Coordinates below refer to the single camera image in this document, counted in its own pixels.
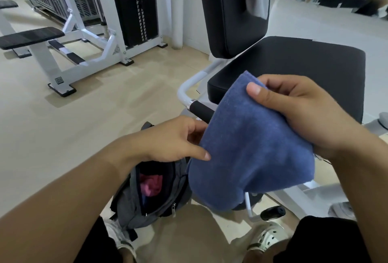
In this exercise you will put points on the person's right hand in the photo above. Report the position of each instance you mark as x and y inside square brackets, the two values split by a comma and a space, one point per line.
[315, 114]

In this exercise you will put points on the person's left hand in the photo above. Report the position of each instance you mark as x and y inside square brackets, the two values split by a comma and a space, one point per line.
[163, 141]

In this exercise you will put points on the pink towel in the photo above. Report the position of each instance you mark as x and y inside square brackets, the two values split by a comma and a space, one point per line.
[151, 185]

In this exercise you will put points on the grey backpack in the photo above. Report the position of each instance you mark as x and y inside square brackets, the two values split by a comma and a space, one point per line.
[127, 205]

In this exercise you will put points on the blue towel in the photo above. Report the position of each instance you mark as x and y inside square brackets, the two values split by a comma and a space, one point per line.
[248, 150]

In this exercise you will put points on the person's left forearm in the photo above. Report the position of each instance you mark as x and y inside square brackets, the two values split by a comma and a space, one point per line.
[54, 211]

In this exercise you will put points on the person's white left shoe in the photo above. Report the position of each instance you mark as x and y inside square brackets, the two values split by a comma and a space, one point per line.
[116, 235]

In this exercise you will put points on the person's white shoe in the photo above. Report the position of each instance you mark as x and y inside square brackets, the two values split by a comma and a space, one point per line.
[116, 235]
[268, 235]

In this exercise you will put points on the person's black shorts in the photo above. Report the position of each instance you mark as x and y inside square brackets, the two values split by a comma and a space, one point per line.
[327, 241]

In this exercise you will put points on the person's white right shoe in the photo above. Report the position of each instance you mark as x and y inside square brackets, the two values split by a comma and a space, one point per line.
[268, 235]

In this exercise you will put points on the black seat pad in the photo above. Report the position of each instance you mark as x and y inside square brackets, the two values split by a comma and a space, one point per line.
[303, 59]

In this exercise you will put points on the white lever with black grip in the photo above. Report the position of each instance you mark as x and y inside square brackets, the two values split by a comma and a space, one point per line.
[272, 212]

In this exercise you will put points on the black weight stack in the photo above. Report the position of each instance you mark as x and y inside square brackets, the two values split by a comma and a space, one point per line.
[133, 14]

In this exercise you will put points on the white vertical pipe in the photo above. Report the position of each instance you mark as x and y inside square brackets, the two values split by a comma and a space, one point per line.
[177, 8]

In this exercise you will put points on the black backrest pad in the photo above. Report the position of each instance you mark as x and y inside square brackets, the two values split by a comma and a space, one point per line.
[224, 14]

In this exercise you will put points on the black bench pad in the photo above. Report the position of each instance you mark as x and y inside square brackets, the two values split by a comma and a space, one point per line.
[7, 4]
[30, 37]

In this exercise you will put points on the white weight machine frame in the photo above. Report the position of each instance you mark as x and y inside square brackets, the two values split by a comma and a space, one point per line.
[91, 62]

